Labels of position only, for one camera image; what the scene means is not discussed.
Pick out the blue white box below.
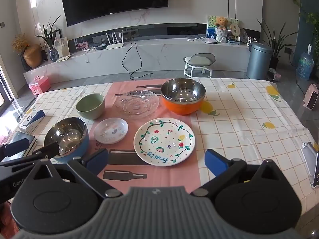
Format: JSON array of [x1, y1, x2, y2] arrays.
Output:
[[19, 110, 46, 133]]

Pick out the black speaker box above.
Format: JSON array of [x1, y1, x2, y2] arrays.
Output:
[[311, 152, 319, 187]]

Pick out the blue green painting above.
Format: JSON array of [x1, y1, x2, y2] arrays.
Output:
[[207, 15, 240, 39]]

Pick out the fruit painted white plate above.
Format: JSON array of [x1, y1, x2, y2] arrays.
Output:
[[134, 118, 195, 166]]

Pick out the pink storage box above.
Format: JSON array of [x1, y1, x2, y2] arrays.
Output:
[[29, 75, 51, 95]]

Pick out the dried yellow flowers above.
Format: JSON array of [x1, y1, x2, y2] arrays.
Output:
[[11, 33, 30, 71]]

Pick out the green ceramic bowl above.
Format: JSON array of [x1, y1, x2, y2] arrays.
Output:
[[76, 93, 105, 120]]

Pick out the brown teddy bear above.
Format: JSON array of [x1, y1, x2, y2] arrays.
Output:
[[214, 17, 229, 43]]

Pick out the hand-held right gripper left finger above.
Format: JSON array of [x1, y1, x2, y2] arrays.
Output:
[[31, 148, 124, 198]]

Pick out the white swivel stool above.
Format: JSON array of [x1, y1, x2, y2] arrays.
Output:
[[183, 53, 215, 78]]

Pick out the round paper fan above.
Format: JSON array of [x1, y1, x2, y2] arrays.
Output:
[[229, 22, 241, 36]]

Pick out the blue water jug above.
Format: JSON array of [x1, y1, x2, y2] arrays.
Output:
[[296, 52, 315, 80]]

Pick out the blue steel bowl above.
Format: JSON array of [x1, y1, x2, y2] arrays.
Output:
[[43, 117, 90, 163]]

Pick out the lemon print checked tablecloth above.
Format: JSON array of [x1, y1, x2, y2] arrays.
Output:
[[19, 77, 319, 205]]

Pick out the white router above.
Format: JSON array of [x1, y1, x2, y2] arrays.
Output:
[[106, 30, 124, 50]]

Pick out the pink slipper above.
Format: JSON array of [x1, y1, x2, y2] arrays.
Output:
[[267, 70, 282, 81]]

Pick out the orange steel bowl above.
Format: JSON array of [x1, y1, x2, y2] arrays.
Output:
[[160, 78, 206, 116]]

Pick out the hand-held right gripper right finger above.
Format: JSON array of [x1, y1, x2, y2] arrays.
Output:
[[191, 149, 281, 198]]

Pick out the leafy pothos plant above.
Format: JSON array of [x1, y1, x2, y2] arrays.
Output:
[[303, 11, 319, 65]]

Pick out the green plant in blue vase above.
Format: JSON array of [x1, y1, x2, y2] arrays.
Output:
[[35, 15, 61, 62]]

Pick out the brown round vase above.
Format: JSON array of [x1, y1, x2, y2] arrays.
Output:
[[23, 44, 43, 68]]

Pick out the clear glass plate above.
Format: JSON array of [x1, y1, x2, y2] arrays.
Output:
[[114, 90, 160, 119]]

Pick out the black cable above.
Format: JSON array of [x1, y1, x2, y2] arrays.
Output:
[[122, 36, 154, 79]]

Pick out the grey round trash can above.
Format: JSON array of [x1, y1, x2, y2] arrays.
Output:
[[246, 42, 273, 79]]

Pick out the small white plate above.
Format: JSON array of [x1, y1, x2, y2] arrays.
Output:
[[94, 118, 129, 145]]

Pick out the tall leafy potted plant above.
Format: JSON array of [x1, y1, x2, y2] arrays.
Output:
[[257, 19, 298, 70]]

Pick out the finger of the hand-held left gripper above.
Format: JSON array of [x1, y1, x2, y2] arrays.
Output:
[[0, 143, 60, 172], [0, 139, 34, 162]]

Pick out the pink space heater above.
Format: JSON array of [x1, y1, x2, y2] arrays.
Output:
[[303, 83, 319, 110]]

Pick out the portrait drawing frame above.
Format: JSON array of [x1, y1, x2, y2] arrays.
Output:
[[53, 37, 70, 58]]

